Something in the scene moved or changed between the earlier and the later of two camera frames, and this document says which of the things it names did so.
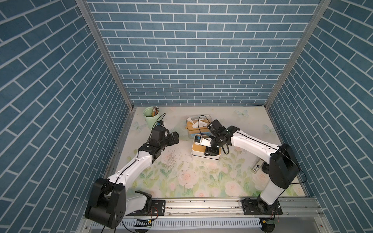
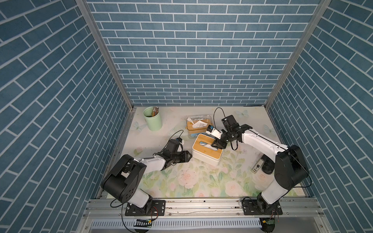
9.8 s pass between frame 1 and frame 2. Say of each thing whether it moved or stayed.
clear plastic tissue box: stayed
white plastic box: stayed
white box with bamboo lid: stayed
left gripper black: moved
